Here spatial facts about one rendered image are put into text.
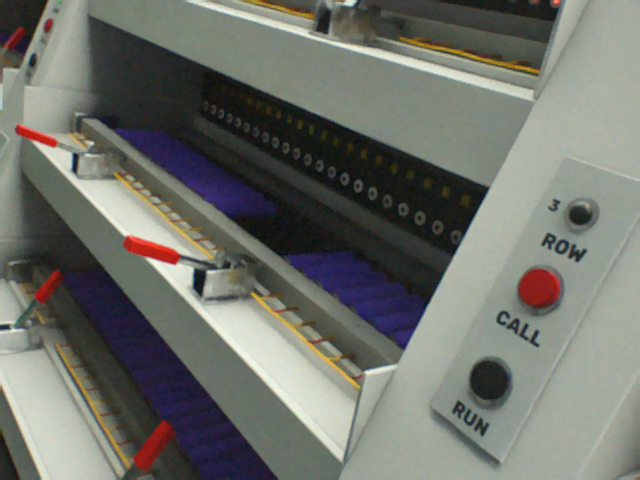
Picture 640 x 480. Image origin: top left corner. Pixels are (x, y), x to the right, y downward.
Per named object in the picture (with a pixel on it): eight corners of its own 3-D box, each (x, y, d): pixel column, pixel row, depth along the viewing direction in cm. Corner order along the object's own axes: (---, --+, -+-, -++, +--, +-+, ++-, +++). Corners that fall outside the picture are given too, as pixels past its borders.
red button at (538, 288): (542, 313, 27) (562, 278, 26) (510, 295, 28) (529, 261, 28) (554, 318, 27) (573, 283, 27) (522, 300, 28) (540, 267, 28)
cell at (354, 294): (403, 310, 50) (335, 321, 46) (388, 299, 51) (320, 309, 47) (409, 288, 49) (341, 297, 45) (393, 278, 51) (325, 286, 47)
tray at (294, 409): (326, 540, 34) (367, 374, 31) (20, 169, 78) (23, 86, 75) (561, 445, 46) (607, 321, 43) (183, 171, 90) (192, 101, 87)
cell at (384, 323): (443, 337, 47) (373, 351, 43) (424, 325, 48) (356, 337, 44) (449, 314, 46) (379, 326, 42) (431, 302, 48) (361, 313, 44)
